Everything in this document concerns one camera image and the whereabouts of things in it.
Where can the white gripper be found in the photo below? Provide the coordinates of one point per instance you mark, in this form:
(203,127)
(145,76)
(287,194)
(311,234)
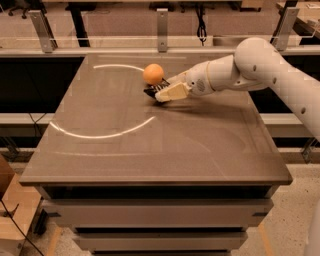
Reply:
(196,80)

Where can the black rxbar chocolate wrapper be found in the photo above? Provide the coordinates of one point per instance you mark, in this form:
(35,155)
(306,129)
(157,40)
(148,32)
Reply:
(151,90)

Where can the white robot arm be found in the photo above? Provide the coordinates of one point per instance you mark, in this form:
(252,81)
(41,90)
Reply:
(254,65)

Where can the orange fruit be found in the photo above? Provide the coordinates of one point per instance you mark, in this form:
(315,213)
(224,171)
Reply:
(153,74)

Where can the black table leg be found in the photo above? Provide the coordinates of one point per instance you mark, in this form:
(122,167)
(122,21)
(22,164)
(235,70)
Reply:
(81,33)

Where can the grey drawer cabinet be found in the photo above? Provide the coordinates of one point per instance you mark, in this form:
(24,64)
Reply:
(159,227)

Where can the cardboard box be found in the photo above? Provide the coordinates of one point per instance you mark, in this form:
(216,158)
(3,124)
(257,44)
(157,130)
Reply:
(17,210)

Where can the middle metal bracket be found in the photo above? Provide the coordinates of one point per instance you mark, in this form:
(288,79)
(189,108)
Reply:
(162,29)

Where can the metal bracket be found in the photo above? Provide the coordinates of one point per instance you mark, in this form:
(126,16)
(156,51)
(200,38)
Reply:
(43,30)
(162,29)
(286,25)

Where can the right metal bracket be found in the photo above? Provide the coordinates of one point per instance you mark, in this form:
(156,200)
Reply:
(286,25)

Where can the left metal bracket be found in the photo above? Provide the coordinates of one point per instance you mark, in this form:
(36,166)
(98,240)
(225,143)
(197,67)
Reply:
(43,30)

